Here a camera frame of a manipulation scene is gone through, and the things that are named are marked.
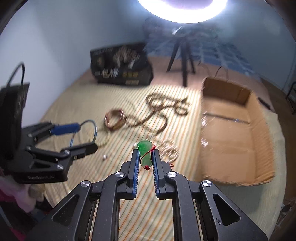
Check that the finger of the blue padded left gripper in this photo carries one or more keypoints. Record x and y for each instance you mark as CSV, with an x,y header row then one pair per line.
x,y
64,129
69,150

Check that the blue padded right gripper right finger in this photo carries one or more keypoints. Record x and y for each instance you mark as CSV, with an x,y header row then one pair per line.
x,y
201,211

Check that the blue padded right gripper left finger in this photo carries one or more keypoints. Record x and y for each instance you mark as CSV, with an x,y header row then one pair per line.
x,y
91,210

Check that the black metal bangle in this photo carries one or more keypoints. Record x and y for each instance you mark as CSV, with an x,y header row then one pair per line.
x,y
87,132

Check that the gloved left hand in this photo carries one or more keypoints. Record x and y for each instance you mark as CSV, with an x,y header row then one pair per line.
x,y
24,195

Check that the yellow striped cloth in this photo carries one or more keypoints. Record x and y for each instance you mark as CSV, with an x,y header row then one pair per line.
x,y
147,218

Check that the brown cardboard box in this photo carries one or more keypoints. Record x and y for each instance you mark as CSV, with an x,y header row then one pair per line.
x,y
236,147

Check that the black snack bag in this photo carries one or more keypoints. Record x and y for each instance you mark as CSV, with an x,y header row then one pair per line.
x,y
125,65

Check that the folded floral quilt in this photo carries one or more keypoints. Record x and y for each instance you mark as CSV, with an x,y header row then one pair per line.
x,y
156,29

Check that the black tripod stand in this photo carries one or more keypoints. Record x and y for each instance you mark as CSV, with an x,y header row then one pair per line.
x,y
182,43

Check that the blue checkered bed sheet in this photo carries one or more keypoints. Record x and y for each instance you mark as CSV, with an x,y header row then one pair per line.
x,y
209,51

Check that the inline cable remote control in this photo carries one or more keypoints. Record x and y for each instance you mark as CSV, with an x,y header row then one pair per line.
x,y
265,104

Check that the white ring light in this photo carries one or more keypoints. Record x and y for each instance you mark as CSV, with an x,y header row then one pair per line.
x,y
185,12

